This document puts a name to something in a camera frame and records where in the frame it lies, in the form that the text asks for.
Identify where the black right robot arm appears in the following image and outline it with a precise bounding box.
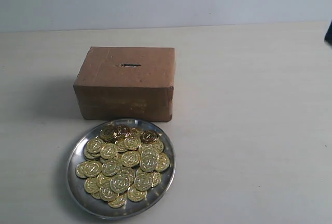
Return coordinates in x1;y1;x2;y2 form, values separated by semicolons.
324;22;332;46

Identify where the gold coin far left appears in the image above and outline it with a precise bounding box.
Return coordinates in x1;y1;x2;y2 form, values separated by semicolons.
75;161;90;179

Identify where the brown cardboard slotted box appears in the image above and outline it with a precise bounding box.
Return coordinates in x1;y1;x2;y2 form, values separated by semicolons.
73;47;176;122

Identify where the dark gold coin top right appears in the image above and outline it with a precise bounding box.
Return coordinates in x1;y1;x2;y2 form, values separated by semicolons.
140;130;158;144

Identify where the gold coin centre right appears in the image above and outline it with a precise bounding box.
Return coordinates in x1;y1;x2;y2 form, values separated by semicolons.
140;154;158;172

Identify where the gold coin upper left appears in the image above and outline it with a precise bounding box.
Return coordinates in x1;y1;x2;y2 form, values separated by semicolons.
86;138;104;154

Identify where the round steel plate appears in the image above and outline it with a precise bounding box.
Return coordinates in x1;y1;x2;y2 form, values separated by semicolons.
66;118;176;221

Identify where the dark gold coin top middle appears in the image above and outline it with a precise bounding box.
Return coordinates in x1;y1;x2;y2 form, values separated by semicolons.
114;124;131;139

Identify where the dark gold coin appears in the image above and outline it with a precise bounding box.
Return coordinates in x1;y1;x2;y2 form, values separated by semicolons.
99;125;116;143
114;124;131;139
140;130;158;144

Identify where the dark gold coin top left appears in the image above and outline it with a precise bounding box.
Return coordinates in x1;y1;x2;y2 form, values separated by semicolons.
99;125;116;143

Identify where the gold coin bottom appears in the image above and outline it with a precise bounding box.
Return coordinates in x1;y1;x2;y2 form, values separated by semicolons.
108;192;127;208

